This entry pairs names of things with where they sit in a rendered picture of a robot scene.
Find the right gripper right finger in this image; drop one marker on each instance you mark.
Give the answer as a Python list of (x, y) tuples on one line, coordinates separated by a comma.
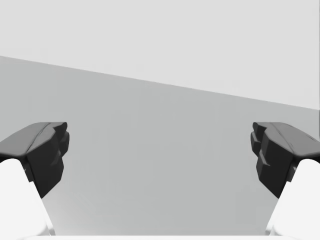
[(277, 160)]

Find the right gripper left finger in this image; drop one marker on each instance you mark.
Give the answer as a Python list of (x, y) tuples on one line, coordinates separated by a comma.
[(37, 160)]

